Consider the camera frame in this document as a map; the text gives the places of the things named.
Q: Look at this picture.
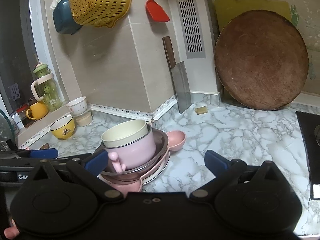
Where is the cream plastic bowl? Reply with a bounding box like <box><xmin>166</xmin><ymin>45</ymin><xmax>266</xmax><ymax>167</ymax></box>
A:
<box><xmin>101</xmin><ymin>120</ymin><xmax>148</xmax><ymax>148</ymax></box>

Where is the pink steel-lined handled bowl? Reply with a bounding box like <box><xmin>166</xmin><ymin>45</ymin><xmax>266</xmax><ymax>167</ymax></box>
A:
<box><xmin>101</xmin><ymin>120</ymin><xmax>156</xmax><ymax>173</ymax></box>

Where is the pink bear-shaped plate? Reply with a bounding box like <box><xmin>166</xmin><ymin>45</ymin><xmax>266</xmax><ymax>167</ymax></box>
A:
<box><xmin>101</xmin><ymin>128</ymin><xmax>186</xmax><ymax>194</ymax></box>

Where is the stainless steel mixing bowl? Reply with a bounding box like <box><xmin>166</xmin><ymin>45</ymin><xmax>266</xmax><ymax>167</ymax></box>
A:
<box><xmin>95</xmin><ymin>126</ymin><xmax>168</xmax><ymax>184</ymax></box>

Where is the person's left hand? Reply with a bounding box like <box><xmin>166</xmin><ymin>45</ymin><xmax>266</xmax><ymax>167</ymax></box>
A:
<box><xmin>4</xmin><ymin>220</ymin><xmax>20</xmax><ymax>239</ymax></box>

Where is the yellow ceramic bowl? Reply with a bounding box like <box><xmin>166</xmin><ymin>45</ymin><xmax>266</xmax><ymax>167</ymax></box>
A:
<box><xmin>49</xmin><ymin>115</ymin><xmax>75</xmax><ymax>140</ymax></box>

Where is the yellow mug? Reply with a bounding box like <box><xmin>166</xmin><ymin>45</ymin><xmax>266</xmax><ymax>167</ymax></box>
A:
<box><xmin>26</xmin><ymin>100</ymin><xmax>49</xmax><ymax>120</ymax></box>

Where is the clear container with grains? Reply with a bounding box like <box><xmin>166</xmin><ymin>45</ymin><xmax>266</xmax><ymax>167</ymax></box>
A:
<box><xmin>74</xmin><ymin>109</ymin><xmax>92</xmax><ymax>127</ymax></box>

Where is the white floral ceramic bowl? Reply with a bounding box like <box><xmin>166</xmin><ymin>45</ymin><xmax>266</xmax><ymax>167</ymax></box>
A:
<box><xmin>66</xmin><ymin>96</ymin><xmax>87</xmax><ymax>115</ymax></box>

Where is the green glass jar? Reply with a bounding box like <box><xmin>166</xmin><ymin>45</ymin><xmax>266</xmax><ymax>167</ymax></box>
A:
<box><xmin>31</xmin><ymin>63</ymin><xmax>62</xmax><ymax>112</ymax></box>

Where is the small yellow sponge piece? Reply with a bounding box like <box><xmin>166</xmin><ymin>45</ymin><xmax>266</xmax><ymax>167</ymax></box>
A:
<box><xmin>194</xmin><ymin>106</ymin><xmax>208</xmax><ymax>115</ymax></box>

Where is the black gas stove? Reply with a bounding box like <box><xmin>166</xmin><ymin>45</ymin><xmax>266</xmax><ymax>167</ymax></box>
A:
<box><xmin>296</xmin><ymin>111</ymin><xmax>319</xmax><ymax>200</ymax></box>

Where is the round wooden cutting board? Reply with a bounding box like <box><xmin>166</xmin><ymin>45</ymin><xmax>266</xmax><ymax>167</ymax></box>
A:
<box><xmin>214</xmin><ymin>10</ymin><xmax>309</xmax><ymax>111</ymax></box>

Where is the dark blue plastic basket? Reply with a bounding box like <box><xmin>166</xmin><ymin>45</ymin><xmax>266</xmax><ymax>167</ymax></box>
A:
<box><xmin>53</xmin><ymin>0</ymin><xmax>82</xmax><ymax>35</ymax></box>

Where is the yellow plastic basket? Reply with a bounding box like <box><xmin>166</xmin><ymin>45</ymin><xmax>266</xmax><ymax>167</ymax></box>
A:
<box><xmin>69</xmin><ymin>0</ymin><xmax>132</xmax><ymax>28</ymax></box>

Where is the yellow plastic cutting board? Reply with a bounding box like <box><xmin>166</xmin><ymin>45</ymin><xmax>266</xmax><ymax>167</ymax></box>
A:
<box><xmin>214</xmin><ymin>0</ymin><xmax>291</xmax><ymax>32</ymax></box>

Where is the orange plastic spatula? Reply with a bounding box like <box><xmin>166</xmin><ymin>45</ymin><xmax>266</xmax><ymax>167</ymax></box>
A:
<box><xmin>145</xmin><ymin>0</ymin><xmax>170</xmax><ymax>22</ymax></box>

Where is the grey vent grille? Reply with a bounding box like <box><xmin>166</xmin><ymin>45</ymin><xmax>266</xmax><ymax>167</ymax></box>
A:
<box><xmin>176</xmin><ymin>0</ymin><xmax>206</xmax><ymax>59</ymax></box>

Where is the cleaver with wooden handle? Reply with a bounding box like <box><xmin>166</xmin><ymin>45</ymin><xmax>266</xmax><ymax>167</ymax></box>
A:
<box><xmin>162</xmin><ymin>36</ymin><xmax>191</xmax><ymax>114</ymax></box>

